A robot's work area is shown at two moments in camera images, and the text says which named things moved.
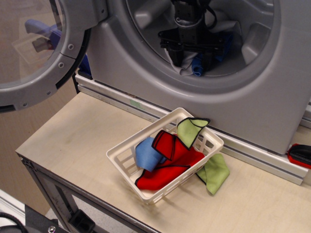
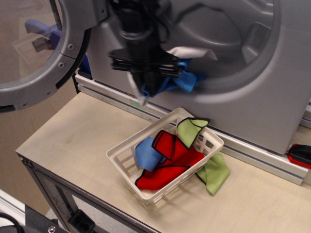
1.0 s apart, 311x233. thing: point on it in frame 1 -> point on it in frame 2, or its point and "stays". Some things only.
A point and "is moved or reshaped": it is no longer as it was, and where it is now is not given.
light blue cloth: (147, 158) stays
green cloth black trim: (215, 172) stays
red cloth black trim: (178, 158) stays
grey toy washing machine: (265, 94) stays
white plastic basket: (156, 159) stays
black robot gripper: (196, 38) -> (146, 59)
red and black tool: (300, 155) stays
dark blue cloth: (197, 64) -> (189, 75)
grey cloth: (216, 23) is moved or reshaped
